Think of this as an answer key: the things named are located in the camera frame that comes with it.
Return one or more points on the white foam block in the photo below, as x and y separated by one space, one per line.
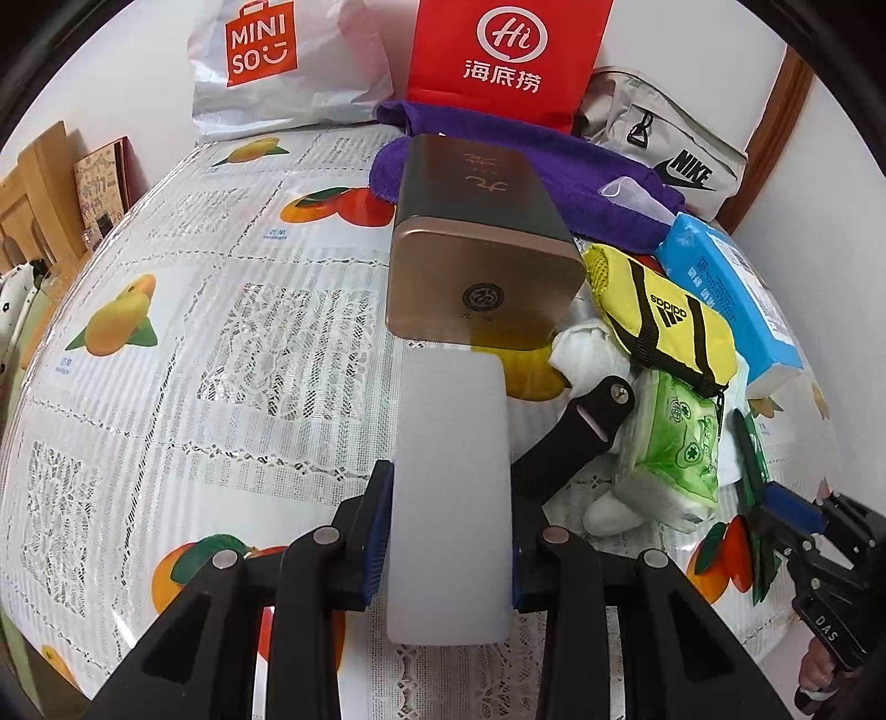
450 549

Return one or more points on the clear plastic wrapper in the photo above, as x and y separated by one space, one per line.
626 193

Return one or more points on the wooden chair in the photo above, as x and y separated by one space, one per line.
41 217

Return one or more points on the gold green tin box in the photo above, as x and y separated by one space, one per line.
479 253

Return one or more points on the white Miniso plastic bag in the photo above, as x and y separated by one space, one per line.
261 67

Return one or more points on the light green wet wipes pack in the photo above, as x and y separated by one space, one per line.
667 461

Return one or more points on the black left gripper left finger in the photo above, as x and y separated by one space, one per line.
325 574

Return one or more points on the purple towel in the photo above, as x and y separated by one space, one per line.
573 170

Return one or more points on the right hand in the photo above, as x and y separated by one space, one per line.
817 671

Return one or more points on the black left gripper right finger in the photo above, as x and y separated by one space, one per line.
560 575

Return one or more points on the white crumpled tissue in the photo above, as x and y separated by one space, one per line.
586 354

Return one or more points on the yellow Adidas pouch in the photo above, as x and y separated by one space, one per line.
660 325

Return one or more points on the red paper Haidilao bag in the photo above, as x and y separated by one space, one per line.
526 60

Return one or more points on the spotted white plush toy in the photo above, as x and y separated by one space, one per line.
19 287

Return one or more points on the fruit print tablecloth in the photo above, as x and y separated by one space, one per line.
261 387

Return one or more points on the grey Nike waist bag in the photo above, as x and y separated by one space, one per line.
629 115

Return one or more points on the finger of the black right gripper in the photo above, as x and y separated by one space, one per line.
782 510

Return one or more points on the blue tissue pack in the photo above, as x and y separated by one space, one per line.
705 261

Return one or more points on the patterned picture frame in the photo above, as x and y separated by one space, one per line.
102 188

